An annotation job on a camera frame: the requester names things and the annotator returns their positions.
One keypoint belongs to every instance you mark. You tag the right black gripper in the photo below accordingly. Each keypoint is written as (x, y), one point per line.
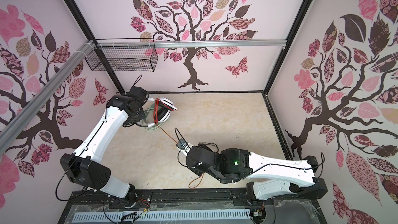
(194, 170)

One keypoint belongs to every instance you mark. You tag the white black headphones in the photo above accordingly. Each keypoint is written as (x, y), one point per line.
(166, 101)

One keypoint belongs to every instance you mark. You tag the mint green headphones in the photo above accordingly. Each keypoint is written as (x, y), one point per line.
(156, 115)

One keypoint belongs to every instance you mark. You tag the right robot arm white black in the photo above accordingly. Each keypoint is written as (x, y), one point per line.
(268, 177)

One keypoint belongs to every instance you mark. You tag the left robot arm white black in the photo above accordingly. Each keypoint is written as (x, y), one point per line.
(84, 166)

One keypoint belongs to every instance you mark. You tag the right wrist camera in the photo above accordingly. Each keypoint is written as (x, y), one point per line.
(183, 147)

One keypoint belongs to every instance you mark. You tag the black wire mesh basket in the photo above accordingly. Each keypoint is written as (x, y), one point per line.
(124, 54)

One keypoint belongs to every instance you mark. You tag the white slotted cable duct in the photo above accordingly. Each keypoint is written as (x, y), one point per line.
(204, 216)

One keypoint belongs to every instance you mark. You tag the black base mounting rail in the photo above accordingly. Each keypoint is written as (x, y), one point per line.
(136, 198)

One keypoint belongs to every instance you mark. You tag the aluminium rail back wall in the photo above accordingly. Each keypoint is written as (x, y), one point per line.
(194, 44)

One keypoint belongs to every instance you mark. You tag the aluminium rail wall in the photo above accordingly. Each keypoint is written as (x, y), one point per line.
(17, 125)
(194, 44)

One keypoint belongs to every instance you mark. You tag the aluminium rail left wall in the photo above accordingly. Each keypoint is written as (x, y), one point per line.
(17, 125)

